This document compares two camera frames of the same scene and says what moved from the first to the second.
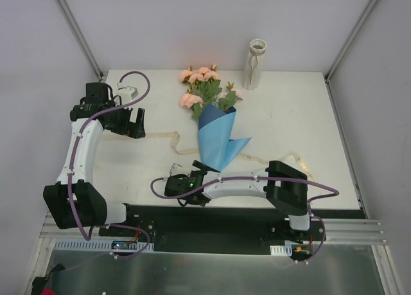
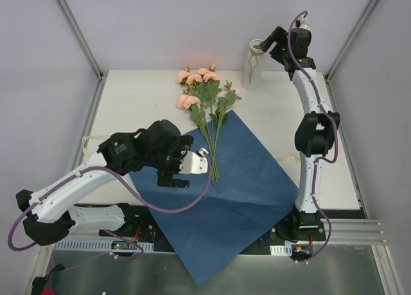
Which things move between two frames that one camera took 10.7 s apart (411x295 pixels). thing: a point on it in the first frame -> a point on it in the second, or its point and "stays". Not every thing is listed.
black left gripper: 129,122 -> 173,166
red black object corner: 39,283 stays
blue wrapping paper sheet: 214,128 -> 250,187
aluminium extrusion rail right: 354,231 stays
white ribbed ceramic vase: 253,65 stays
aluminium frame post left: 72,22 stays
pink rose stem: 205,82 stays
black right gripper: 195,174 -> 279,46
